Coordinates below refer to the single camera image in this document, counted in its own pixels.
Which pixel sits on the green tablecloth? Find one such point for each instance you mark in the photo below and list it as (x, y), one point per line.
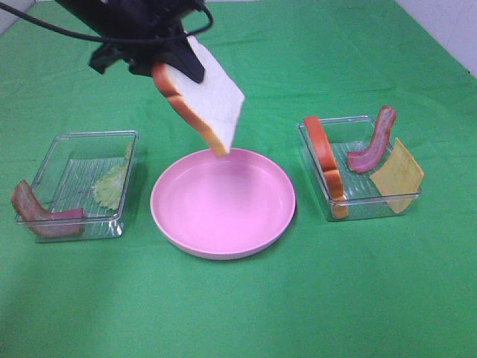
(402, 286)

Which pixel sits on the green lettuce leaf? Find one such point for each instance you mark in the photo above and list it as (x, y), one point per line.
(108, 189)

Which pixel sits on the pink round plate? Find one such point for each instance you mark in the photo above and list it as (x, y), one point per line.
(223, 208)

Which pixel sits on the pink bacon strip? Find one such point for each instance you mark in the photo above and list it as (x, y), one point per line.
(367, 159)
(27, 206)

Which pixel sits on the white bread slice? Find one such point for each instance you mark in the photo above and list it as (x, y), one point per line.
(325, 168)
(211, 107)

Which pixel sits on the yellow cheese slice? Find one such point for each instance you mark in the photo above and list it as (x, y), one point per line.
(400, 175)

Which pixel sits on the clear left plastic tray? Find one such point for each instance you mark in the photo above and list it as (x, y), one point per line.
(71, 166)

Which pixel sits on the clear plastic tray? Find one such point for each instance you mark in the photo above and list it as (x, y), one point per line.
(71, 166)
(363, 200)

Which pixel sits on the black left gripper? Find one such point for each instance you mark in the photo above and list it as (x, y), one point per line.
(141, 33)

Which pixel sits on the clear right plastic tray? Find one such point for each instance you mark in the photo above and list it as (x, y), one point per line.
(363, 200)

